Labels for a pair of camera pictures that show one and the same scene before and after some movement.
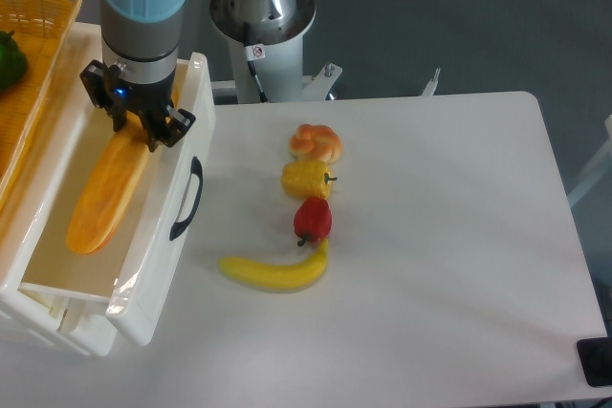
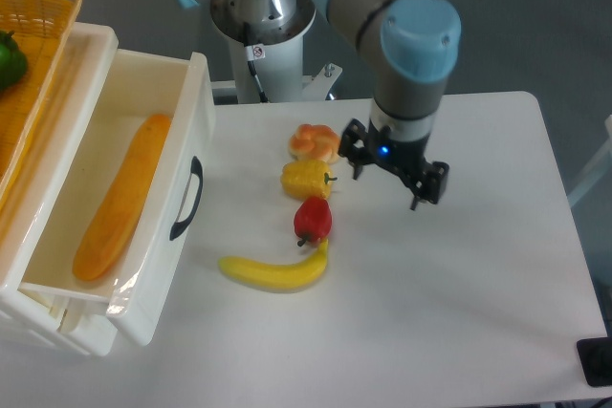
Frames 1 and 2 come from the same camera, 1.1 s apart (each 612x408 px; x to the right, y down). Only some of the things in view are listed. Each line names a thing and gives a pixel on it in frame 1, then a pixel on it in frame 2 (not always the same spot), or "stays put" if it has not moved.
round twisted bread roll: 316,142 stays put
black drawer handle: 196,169 stays put
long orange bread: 108,186 to 123,201
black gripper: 148,103 to 404,160
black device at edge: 596,358 stays put
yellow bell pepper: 305,179 stays put
